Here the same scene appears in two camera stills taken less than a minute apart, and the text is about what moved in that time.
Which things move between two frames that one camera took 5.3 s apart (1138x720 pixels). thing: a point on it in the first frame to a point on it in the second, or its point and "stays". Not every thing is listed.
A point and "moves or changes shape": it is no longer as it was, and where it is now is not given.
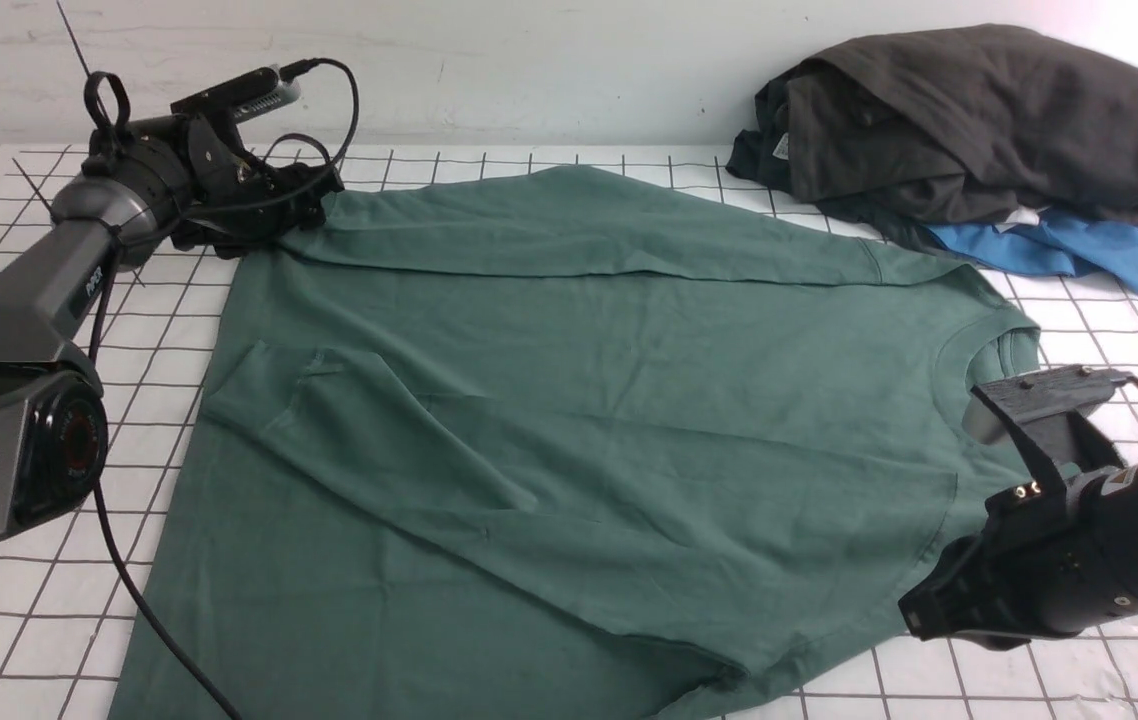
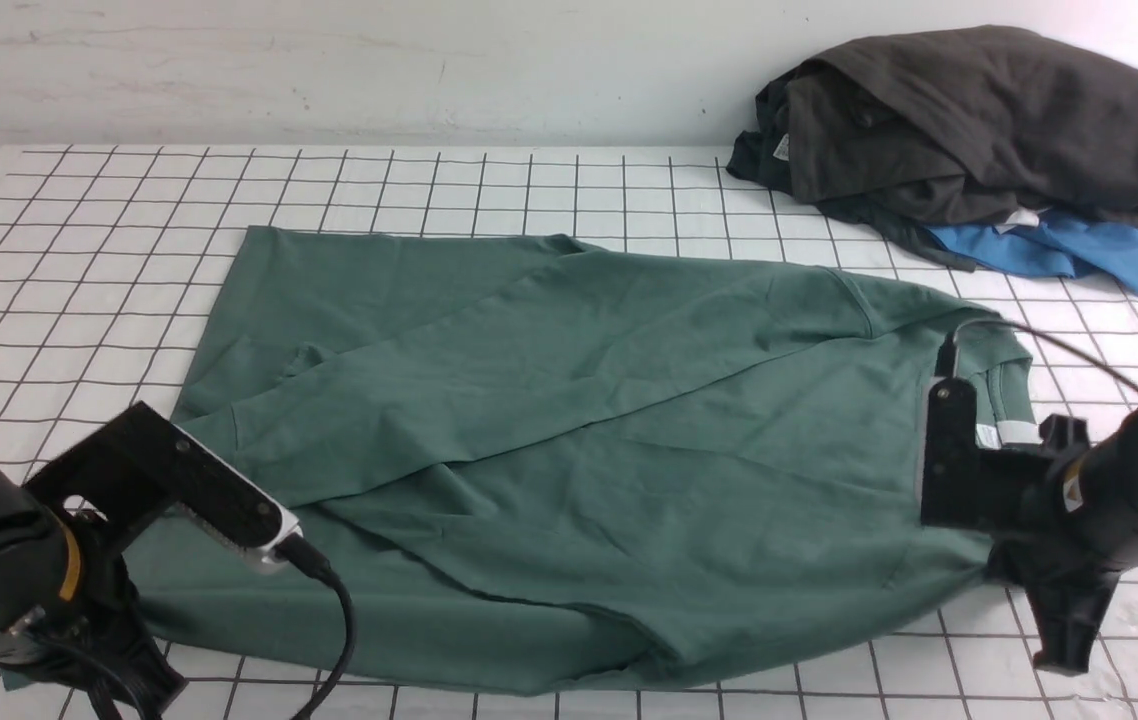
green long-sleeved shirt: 558,443 moves or changes shape
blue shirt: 1062,243 stays
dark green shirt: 762,155 stays
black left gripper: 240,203 to 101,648
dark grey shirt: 975,124 stays
